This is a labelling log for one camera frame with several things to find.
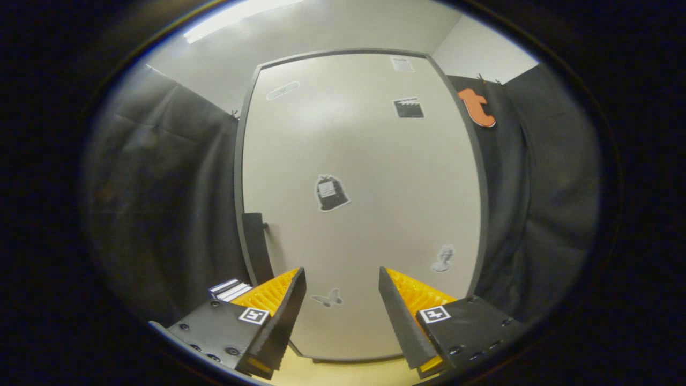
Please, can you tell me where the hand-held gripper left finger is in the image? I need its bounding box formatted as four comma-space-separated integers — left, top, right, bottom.
167, 266, 308, 381

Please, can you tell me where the black door handle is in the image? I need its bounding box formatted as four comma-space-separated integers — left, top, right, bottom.
241, 212, 275, 286

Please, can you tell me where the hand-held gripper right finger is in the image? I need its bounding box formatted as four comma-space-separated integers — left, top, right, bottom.
378, 266, 530, 380

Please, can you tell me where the white shoe cabinet door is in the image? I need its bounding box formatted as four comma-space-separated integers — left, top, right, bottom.
242, 53, 482, 360

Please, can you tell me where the dark grey shoe cabinet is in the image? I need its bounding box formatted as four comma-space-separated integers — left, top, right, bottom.
233, 48, 490, 365

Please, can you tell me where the black backdrop cloth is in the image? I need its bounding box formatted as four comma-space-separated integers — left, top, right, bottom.
80, 63, 603, 329

